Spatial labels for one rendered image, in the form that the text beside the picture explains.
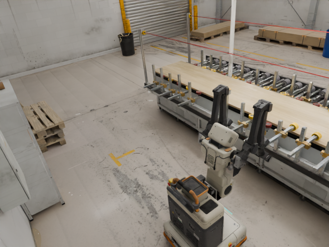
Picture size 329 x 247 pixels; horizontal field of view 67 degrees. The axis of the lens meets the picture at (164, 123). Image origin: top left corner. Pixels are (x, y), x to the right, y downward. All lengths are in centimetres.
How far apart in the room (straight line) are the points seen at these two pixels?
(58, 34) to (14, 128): 669
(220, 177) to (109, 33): 834
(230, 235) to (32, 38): 821
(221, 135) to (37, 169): 220
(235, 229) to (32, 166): 236
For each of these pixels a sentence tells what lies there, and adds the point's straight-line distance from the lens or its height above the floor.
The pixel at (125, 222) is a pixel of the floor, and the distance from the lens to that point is 329.
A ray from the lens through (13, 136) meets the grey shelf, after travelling 309.
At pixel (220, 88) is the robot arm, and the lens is 228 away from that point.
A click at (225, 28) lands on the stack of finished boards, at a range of 1114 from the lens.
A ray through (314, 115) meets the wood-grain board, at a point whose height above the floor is 90.
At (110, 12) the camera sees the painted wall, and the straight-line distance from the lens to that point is 1000.
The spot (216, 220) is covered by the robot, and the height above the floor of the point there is 71.
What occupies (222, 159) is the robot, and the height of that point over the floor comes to 118.
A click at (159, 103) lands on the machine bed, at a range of 524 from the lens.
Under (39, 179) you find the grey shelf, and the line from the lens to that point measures 343.
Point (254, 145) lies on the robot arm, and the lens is 215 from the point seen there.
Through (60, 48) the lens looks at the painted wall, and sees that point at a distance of 953.
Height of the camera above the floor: 257
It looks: 32 degrees down
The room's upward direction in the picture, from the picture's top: 6 degrees counter-clockwise
